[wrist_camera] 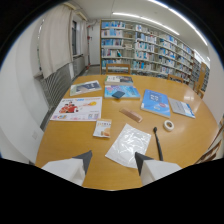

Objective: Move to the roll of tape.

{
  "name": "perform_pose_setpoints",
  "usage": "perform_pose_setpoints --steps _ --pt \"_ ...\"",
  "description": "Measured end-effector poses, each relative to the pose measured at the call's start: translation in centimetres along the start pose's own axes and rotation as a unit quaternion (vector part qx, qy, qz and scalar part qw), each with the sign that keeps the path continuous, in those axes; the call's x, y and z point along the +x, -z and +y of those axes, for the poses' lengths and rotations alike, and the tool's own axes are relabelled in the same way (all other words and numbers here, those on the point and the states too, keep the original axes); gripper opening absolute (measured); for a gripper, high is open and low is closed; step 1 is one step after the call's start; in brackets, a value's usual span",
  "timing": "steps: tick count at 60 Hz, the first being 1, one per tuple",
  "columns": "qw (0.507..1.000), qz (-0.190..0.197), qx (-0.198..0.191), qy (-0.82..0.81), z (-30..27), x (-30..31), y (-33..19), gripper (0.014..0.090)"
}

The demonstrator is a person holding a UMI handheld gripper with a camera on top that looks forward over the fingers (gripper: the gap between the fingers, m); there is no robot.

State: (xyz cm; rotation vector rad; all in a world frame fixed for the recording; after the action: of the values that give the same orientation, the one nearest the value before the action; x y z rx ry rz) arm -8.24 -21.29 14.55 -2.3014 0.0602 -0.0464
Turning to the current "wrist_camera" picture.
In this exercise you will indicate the large bookshelf with books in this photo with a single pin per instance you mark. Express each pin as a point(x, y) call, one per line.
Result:
point(150, 50)

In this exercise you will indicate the white curtain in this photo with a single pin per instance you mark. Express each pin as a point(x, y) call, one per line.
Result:
point(83, 40)
point(56, 38)

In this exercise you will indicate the white tape roll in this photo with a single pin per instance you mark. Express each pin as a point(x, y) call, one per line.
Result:
point(168, 125)

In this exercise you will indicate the wall radiator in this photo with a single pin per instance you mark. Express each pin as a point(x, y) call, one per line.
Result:
point(55, 87)

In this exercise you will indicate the grey and blue book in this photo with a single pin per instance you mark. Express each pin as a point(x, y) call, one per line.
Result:
point(181, 107)

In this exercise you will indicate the black pen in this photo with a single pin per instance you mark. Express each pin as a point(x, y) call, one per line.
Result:
point(157, 141)

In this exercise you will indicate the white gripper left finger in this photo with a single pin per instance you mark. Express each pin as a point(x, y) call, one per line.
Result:
point(68, 168)

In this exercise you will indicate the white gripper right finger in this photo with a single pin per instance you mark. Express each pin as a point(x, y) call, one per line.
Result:
point(156, 170)

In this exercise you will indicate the white poster with red print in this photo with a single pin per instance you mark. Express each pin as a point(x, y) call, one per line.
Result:
point(77, 109)

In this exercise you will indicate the wooden comb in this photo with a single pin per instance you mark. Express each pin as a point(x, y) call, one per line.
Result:
point(130, 114)

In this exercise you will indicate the blue thick book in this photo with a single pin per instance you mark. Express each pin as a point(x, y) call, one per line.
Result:
point(156, 102)

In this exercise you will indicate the blue patterned book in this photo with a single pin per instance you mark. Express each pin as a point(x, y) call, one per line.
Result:
point(128, 91)

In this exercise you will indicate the wooden chair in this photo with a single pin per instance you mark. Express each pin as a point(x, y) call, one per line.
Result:
point(175, 78)
point(213, 146)
point(199, 90)
point(118, 69)

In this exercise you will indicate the dark blue small box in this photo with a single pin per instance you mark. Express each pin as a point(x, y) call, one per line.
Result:
point(118, 94)

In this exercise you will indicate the grey magazine with dark cover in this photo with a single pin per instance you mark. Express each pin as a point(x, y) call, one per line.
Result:
point(85, 87)

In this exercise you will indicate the clear plastic bag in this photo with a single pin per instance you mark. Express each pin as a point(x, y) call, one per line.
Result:
point(128, 145)

